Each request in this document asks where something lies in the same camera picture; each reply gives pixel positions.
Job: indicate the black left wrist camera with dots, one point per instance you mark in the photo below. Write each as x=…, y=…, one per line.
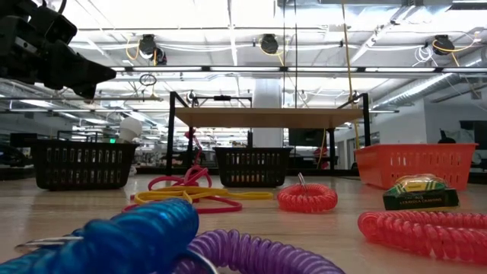
x=53, y=24

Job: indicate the red coil wristband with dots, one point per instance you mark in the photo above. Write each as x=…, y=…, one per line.
x=418, y=228
x=307, y=199

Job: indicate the long ceiling light bar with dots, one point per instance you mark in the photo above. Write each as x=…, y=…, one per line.
x=243, y=69

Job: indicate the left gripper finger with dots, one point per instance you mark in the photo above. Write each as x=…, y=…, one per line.
x=85, y=92
x=76, y=72

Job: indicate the yellow crayon box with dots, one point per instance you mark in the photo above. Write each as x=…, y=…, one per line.
x=420, y=199

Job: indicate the red background robot arm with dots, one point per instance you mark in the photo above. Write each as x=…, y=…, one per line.
x=196, y=146

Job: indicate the purple coil wristband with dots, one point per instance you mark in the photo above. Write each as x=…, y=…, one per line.
x=258, y=255

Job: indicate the black slotted plastic basket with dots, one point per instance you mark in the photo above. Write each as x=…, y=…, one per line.
x=83, y=145
x=253, y=150

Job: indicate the blue coil wristband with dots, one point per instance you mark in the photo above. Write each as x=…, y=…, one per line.
x=144, y=232

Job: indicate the wooden shelf riser black legs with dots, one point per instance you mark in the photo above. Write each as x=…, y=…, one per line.
x=266, y=117

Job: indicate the white bulb desk lamp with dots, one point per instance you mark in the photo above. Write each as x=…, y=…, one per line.
x=130, y=129

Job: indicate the orange slotted plastic basket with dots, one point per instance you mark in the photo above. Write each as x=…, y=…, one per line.
x=418, y=149

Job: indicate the yellow rubber band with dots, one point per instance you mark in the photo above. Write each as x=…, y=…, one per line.
x=160, y=197
x=243, y=196

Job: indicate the rubber band pile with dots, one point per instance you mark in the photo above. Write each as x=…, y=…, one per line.
x=224, y=209

